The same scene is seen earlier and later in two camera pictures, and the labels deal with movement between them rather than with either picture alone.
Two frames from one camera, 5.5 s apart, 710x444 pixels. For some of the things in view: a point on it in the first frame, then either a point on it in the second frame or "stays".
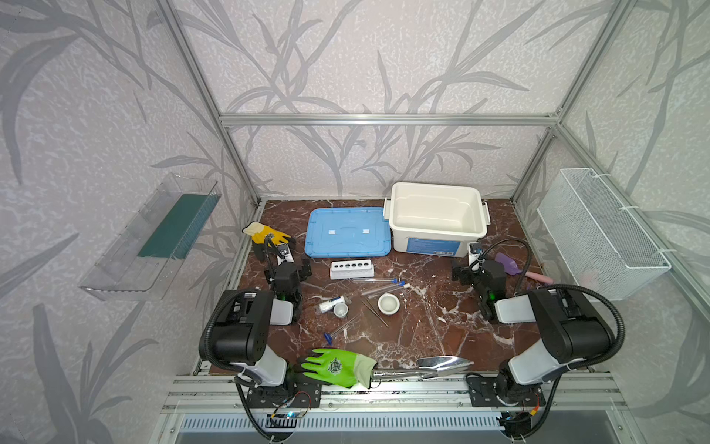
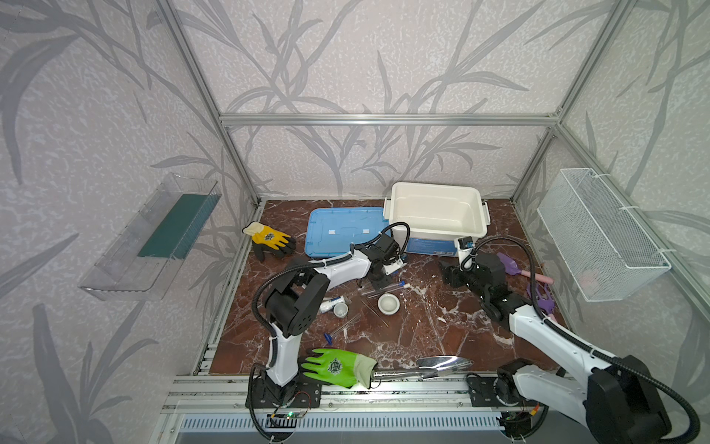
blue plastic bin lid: x=351 y=232 stays
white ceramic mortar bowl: x=388 y=303 stays
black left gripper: x=272 y=252 → x=378 y=276
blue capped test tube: x=401 y=284 stays
